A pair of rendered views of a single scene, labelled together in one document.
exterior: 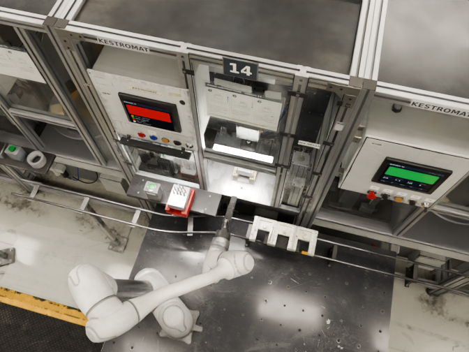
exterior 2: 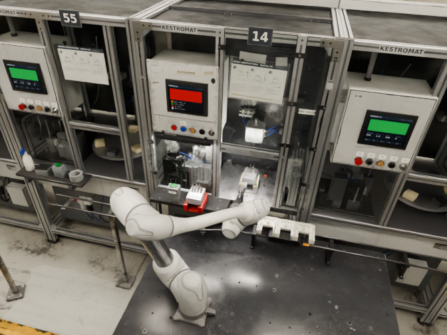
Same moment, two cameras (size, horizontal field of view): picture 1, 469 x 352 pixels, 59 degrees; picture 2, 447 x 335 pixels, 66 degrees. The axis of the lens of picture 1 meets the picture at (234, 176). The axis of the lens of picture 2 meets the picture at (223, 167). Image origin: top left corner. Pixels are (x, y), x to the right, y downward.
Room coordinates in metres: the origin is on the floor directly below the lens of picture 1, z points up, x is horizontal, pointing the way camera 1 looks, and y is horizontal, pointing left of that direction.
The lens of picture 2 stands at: (-0.81, 0.23, 2.46)
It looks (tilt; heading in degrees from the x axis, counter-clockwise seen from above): 36 degrees down; 357
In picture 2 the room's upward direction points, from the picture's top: 2 degrees clockwise
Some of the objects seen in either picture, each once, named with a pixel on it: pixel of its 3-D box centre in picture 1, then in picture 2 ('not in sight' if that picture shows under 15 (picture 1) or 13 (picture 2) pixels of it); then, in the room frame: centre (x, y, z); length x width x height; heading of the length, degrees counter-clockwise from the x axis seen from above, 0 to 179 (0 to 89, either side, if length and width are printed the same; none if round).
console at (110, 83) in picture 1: (156, 94); (189, 94); (1.17, 0.35, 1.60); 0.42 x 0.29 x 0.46; 75
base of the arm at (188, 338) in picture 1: (182, 324); (196, 307); (0.29, 0.29, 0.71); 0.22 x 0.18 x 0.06; 75
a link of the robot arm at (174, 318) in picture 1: (174, 318); (191, 290); (0.31, 0.32, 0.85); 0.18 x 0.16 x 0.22; 39
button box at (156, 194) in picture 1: (154, 189); (174, 191); (0.98, 0.46, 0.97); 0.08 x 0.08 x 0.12; 75
